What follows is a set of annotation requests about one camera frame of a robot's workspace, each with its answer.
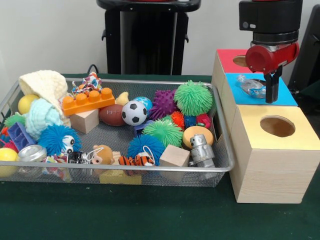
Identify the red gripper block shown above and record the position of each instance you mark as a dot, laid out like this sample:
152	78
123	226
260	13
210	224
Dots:
271	57

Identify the clear plastic packet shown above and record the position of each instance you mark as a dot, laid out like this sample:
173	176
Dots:
252	87

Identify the globe print ball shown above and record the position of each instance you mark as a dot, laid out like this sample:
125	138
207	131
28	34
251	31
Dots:
146	102

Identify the small wooden block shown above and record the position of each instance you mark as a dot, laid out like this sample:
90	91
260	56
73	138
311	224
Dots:
84	121
174	156

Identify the cream knitted cloth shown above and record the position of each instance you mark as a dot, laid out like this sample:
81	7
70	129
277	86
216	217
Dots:
45	85

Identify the light teal knitted cloth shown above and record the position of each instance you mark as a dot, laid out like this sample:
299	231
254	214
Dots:
42	116

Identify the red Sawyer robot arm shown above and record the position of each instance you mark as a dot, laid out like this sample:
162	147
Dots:
271	20

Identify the wooden box with three holes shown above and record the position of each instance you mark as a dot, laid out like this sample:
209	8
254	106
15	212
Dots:
270	170

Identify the shallow clear mesh bin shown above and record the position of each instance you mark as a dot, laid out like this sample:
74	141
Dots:
222	167

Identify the black chair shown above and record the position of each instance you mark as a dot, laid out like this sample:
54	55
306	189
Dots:
309	60

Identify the green furry ball with eyes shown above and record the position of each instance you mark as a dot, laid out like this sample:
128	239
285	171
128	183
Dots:
193	97

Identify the toy hamburger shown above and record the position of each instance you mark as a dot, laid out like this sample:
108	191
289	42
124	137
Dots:
197	134

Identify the silver toy robot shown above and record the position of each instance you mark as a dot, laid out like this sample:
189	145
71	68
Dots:
201	150

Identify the purple spiky ball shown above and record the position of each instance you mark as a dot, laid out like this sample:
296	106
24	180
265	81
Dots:
165	102

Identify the green spiky ball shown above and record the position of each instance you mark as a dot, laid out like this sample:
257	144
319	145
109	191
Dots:
164	132

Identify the purple toy block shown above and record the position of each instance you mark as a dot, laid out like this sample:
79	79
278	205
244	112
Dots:
140	128

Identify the black and white soccer ball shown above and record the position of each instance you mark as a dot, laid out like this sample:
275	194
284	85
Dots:
134	113

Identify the small brown basketball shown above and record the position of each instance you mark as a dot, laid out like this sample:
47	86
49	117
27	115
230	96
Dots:
111	115

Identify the dark green table cloth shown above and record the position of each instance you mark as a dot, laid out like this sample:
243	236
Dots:
150	215

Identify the orange toy building block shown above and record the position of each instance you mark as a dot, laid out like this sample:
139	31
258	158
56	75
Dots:
89	101

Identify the blue spiky ball with eyes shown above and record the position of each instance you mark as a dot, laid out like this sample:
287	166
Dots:
55	139

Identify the yellow smiley face ball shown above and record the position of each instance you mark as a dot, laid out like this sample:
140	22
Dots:
27	103

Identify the silver metal can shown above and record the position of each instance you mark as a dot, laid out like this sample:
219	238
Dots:
31	153

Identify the plain yellow ball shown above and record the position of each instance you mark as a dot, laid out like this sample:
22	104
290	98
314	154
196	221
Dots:
7	161

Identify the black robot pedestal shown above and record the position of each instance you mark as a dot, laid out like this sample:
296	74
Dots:
145	40

